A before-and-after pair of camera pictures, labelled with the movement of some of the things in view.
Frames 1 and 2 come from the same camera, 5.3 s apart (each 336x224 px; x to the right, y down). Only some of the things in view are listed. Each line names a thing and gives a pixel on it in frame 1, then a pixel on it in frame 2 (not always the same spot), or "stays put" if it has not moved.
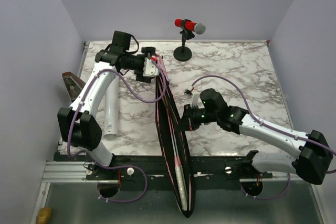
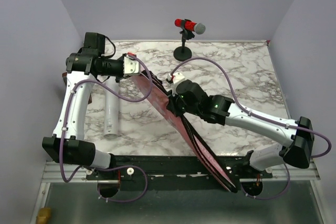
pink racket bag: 175,145 to 160,97
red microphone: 199,28 stays put
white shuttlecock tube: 112,107 stays put
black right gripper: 188,123 to 172,105
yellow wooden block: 43,215 stays put
